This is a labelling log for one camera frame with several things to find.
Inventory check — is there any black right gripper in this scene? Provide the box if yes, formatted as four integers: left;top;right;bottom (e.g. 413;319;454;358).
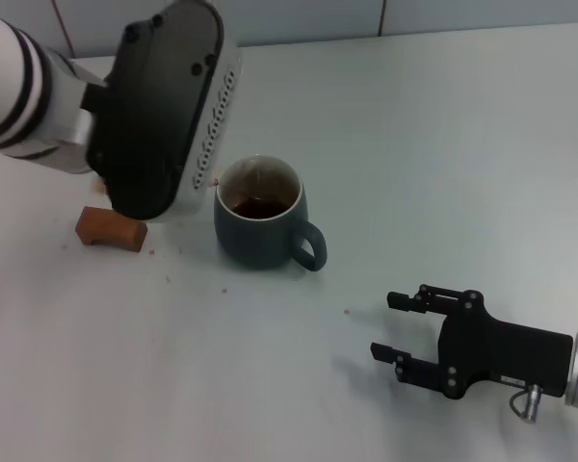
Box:
370;283;575;401

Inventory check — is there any dark grey ceramic mug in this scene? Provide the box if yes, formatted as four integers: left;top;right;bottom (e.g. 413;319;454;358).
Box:
213;153;328;273

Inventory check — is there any brown wooden arch block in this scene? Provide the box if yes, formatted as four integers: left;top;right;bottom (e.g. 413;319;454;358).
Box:
74;205;148;253

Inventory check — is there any right gripper cable with plug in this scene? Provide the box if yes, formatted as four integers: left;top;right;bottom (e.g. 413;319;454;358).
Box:
509;383;546;423

